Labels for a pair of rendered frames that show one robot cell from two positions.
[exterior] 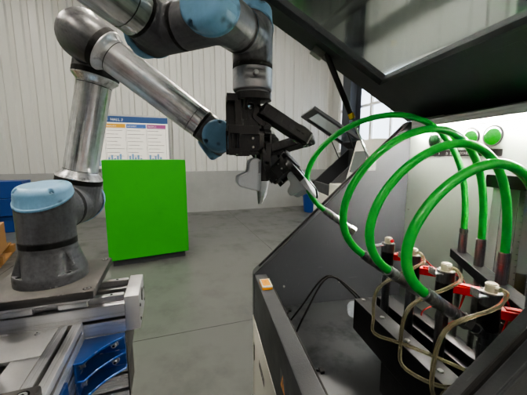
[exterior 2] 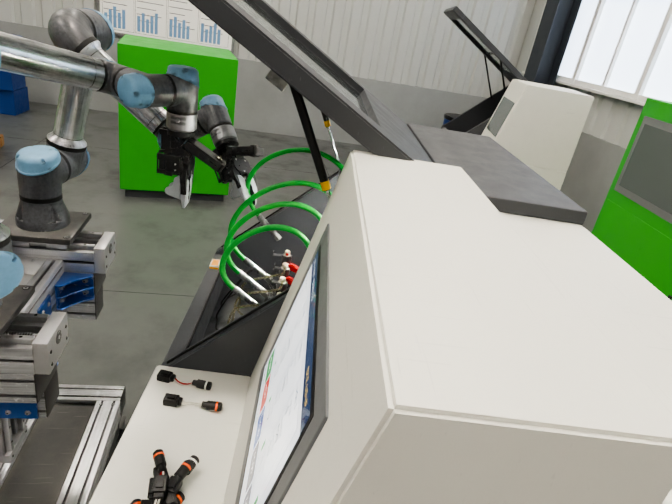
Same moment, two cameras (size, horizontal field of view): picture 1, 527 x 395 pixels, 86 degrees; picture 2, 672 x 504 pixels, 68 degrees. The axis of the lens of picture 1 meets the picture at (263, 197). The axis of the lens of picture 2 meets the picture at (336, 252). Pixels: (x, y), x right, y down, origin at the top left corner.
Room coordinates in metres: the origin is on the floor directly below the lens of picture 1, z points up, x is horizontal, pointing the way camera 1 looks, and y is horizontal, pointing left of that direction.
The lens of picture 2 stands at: (-0.65, -0.56, 1.77)
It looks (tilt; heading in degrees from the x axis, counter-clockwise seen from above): 25 degrees down; 6
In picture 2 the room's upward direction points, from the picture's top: 10 degrees clockwise
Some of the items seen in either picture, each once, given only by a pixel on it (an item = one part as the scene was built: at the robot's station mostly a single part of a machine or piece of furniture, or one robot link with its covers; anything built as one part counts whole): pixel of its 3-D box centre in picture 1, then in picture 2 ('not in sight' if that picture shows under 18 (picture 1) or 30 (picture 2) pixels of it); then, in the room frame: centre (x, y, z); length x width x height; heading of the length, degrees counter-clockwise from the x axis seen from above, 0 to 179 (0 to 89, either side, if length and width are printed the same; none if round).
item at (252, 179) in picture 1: (252, 182); (176, 192); (0.55, 0.02, 1.28); 0.06 x 0.03 x 0.09; 101
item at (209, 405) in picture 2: not in sight; (193, 402); (0.13, -0.23, 0.99); 0.12 x 0.02 x 0.02; 99
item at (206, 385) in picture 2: not in sight; (184, 380); (0.19, -0.18, 0.99); 0.12 x 0.02 x 0.02; 92
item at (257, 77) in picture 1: (252, 82); (181, 121); (0.56, 0.02, 1.47); 0.08 x 0.08 x 0.05
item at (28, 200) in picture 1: (47, 209); (40, 171); (0.66, 0.52, 1.20); 0.13 x 0.12 x 0.14; 8
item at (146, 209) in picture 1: (146, 206); (177, 119); (3.86, 1.63, 0.65); 0.95 x 0.86 x 1.30; 117
